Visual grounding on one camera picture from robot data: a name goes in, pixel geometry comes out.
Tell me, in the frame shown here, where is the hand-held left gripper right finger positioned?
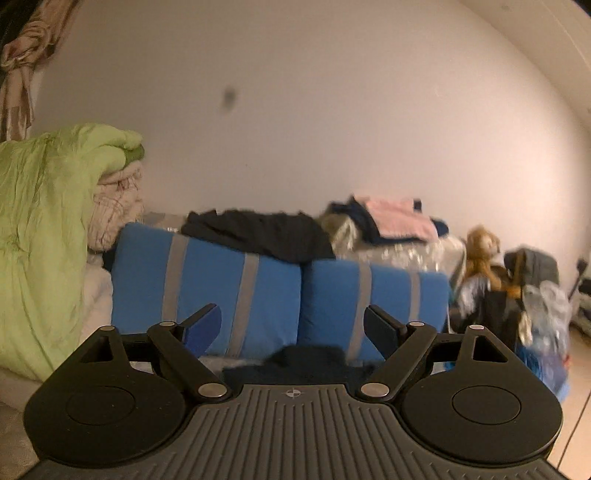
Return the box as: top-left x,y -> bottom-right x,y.
359,305 -> 511,402

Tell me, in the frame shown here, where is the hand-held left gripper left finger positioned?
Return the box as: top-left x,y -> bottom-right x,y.
78,303 -> 229,404

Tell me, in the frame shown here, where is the blue fleece jacket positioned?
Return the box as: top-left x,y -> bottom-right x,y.
222,345 -> 379,393

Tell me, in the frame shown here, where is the pile of folded clothes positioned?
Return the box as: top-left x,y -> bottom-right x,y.
330,196 -> 451,245

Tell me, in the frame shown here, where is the blue grey-striped pillow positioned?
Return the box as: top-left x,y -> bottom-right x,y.
111,222 -> 303,358
300,259 -> 452,363

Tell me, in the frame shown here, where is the floral lace-covered bundle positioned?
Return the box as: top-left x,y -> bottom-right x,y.
321,203 -> 467,278

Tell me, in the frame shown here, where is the black garment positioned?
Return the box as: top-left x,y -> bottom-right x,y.
181,209 -> 336,265

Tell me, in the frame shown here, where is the pink towel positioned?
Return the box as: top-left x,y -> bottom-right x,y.
365,198 -> 439,241

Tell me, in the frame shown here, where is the brown teddy bear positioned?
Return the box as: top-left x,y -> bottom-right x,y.
462,226 -> 509,291

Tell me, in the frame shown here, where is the beige quilted comforter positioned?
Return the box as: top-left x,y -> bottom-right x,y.
85,164 -> 146,333

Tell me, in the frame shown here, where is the clear plastic bag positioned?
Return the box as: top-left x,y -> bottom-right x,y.
522,281 -> 573,402

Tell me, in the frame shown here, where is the light green blanket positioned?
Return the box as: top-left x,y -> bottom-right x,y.
0,122 -> 146,381

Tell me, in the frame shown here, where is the grey quilted bedspread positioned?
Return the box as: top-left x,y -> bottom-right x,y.
0,397 -> 44,480

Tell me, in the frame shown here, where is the patterned curtain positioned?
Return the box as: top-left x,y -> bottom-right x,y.
0,0 -> 79,141

